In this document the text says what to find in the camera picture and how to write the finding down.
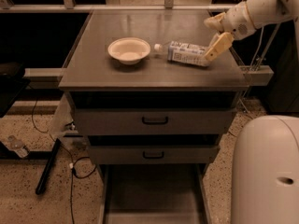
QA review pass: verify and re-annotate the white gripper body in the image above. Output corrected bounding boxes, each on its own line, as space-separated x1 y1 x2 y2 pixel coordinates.
222 2 256 40

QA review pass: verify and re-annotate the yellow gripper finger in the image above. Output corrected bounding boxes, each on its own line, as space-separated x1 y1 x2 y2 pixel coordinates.
204 12 225 33
204 32 234 62

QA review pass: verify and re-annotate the blue label plastic bottle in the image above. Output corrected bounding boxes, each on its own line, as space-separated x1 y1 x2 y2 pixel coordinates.
153 41 209 67

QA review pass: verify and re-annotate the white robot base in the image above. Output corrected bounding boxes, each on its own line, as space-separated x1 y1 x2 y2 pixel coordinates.
231 116 299 224

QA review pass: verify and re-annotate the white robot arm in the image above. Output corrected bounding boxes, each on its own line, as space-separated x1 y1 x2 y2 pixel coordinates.
204 0 299 61

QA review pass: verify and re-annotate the grey drawer cabinet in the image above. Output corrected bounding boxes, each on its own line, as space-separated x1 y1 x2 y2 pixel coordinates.
58 8 249 175

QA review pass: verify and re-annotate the top grey drawer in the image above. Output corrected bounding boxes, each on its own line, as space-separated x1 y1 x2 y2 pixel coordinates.
71 91 236 135

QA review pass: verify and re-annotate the middle grey drawer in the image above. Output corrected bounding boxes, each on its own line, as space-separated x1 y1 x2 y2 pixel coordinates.
88 134 220 164

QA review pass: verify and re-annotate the bottom grey open drawer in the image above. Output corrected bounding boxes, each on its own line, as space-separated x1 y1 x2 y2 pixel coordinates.
98 164 211 224

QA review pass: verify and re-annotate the clear bottle on floor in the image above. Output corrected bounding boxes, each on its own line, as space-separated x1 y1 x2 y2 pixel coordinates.
7 135 29 159

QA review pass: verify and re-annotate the white paper bowl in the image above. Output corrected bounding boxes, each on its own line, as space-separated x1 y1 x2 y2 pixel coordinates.
107 37 150 65

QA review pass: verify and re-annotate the black table at left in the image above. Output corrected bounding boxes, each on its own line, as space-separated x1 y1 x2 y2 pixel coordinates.
0 62 30 118

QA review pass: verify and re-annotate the black pole on floor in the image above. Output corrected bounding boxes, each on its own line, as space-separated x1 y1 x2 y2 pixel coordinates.
36 139 61 195

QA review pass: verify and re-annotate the white power plug cable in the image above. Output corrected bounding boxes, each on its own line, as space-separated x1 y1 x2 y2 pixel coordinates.
222 0 265 67

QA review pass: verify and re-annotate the black cable on floor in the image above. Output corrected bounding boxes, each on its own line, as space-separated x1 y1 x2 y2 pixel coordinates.
30 84 98 224

